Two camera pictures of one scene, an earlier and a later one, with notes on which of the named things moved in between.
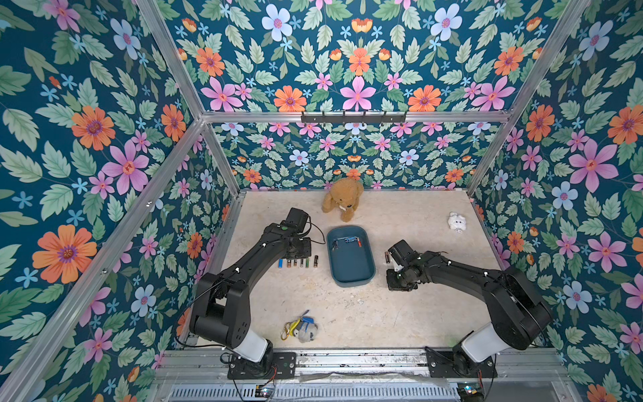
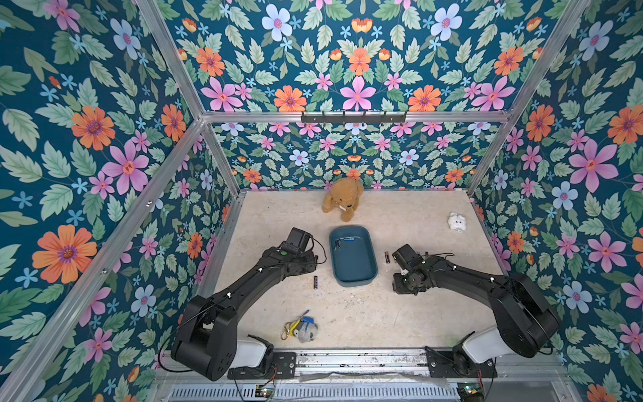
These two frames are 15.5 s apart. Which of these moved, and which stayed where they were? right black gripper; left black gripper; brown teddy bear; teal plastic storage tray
Moved: left black gripper
Stayed: right black gripper; brown teddy bear; teal plastic storage tray
